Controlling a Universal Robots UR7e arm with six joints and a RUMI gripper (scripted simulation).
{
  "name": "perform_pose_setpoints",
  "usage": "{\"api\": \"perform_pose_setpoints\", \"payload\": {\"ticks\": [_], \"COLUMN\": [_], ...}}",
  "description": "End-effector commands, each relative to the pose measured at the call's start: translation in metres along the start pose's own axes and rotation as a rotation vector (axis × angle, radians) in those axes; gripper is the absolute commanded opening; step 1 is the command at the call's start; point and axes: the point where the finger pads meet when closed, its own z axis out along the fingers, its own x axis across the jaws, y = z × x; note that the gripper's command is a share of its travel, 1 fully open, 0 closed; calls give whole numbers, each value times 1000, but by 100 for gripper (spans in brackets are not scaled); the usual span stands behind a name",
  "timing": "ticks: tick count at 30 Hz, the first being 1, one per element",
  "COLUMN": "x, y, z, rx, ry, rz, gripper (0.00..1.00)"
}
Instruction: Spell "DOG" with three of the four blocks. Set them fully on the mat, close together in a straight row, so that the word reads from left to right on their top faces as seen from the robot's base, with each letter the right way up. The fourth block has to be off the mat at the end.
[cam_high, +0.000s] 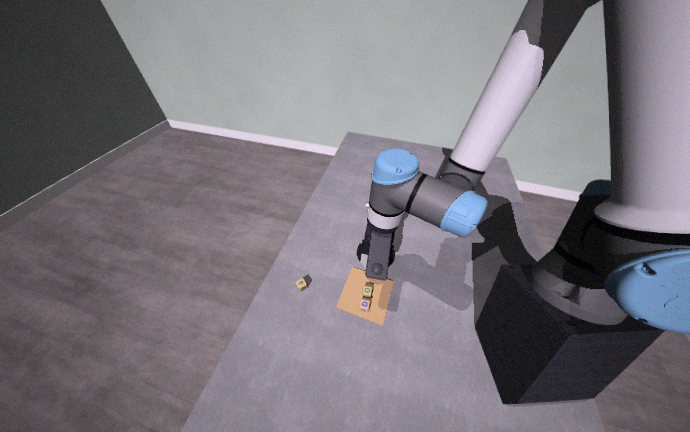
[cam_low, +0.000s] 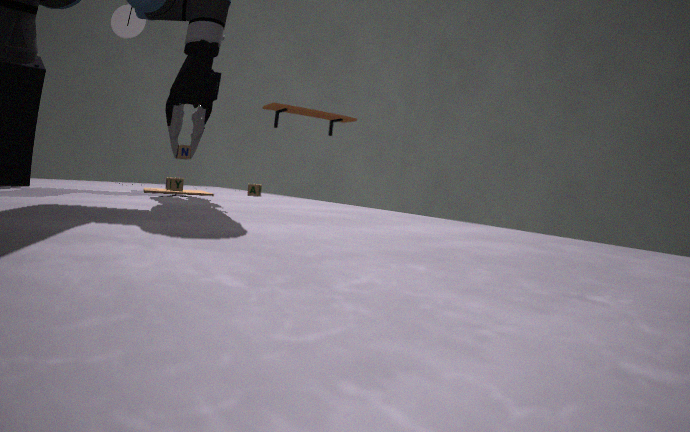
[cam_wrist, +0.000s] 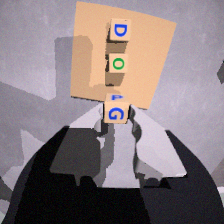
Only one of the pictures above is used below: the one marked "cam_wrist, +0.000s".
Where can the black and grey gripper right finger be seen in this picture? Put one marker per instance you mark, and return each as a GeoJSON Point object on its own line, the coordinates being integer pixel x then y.
{"type": "Point", "coordinates": [160, 154]}

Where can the peach flat mat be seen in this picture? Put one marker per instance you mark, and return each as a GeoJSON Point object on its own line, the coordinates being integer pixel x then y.
{"type": "Point", "coordinates": [147, 50]}

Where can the cream letter block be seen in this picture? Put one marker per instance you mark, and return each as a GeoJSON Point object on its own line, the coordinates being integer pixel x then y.
{"type": "Point", "coordinates": [120, 30]}
{"type": "Point", "coordinates": [116, 108]}
{"type": "Point", "coordinates": [118, 63]}

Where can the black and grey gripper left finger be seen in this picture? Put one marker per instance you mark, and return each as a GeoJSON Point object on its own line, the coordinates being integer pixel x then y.
{"type": "Point", "coordinates": [74, 151]}

